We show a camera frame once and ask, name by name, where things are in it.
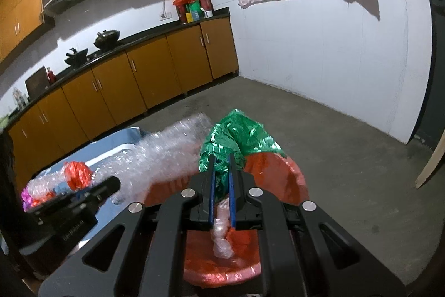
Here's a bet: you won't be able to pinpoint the clear bag with utensils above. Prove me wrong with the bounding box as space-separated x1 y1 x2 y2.
12 87 28 108

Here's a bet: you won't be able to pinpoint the green foil bag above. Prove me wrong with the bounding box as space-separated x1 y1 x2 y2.
198 108 287 203

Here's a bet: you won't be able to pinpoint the purple foil wrapper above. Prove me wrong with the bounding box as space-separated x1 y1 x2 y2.
21 187 39 210

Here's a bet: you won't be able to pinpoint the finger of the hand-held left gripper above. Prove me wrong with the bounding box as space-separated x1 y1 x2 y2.
87 176 122 204

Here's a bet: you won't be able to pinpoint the clear plastic bag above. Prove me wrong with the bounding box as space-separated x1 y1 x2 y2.
27 163 70 200

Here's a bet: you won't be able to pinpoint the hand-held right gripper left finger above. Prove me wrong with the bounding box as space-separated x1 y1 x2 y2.
38 154 218 297

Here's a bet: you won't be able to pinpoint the red plastic basin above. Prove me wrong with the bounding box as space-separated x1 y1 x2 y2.
144 153 310 289

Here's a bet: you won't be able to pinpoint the small clear plastic wad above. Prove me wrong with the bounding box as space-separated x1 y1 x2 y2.
211 207 233 259

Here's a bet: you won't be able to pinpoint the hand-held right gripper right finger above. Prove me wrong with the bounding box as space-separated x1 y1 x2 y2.
228 154 407 297

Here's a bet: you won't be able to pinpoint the black kitchen countertop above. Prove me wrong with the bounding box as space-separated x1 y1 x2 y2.
0 7 231 129

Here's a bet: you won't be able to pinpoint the wooden plank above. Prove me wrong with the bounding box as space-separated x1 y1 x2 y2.
414 140 445 190

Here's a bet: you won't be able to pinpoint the brown lower kitchen cabinets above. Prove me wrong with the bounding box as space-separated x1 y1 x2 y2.
7 19 240 179

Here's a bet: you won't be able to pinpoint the black lidded wok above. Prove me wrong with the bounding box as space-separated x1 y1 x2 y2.
93 29 122 50

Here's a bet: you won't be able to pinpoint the brown cutting board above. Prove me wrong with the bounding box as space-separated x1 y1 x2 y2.
25 66 49 97

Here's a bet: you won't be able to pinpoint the blue mat with white print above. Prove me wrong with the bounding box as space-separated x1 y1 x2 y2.
31 127 154 210

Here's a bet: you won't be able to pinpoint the clear bubble wrap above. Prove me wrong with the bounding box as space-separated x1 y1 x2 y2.
92 112 212 210

